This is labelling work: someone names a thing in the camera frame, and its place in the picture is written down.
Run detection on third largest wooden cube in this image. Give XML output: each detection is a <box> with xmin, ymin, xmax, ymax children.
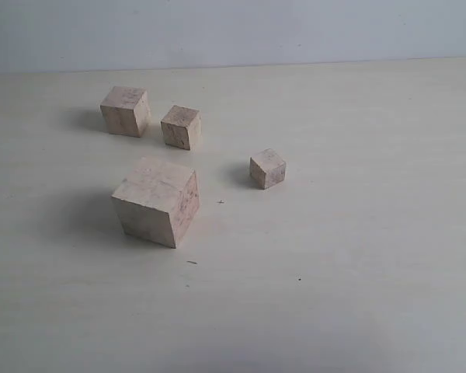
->
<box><xmin>161</xmin><ymin>105</ymin><xmax>201</xmax><ymax>151</ymax></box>

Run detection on second largest wooden cube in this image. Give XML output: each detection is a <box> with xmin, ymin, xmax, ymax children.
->
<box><xmin>100</xmin><ymin>86</ymin><xmax>151</xmax><ymax>138</ymax></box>

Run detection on smallest wooden cube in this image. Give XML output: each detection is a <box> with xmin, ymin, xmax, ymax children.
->
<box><xmin>249</xmin><ymin>148</ymin><xmax>286</xmax><ymax>190</ymax></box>

